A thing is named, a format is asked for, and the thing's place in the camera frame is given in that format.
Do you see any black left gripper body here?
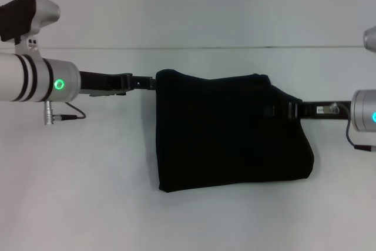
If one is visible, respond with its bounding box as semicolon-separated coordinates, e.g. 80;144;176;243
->
78;70;133;98

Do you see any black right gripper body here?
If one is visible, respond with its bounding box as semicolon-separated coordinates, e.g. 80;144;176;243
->
301;101;353;121

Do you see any black T-shirt with FREE print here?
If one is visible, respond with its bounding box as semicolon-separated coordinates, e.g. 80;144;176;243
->
155;69;315;193

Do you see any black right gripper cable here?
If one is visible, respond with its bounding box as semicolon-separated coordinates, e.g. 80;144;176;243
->
328;102;376;152

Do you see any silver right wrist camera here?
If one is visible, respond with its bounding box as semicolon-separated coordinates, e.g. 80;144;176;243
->
362;25;376;53

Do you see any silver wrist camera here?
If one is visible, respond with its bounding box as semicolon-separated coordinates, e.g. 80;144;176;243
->
0;0;61;55
362;25;376;53

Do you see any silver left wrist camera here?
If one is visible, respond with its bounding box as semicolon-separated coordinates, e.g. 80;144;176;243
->
0;0;61;55

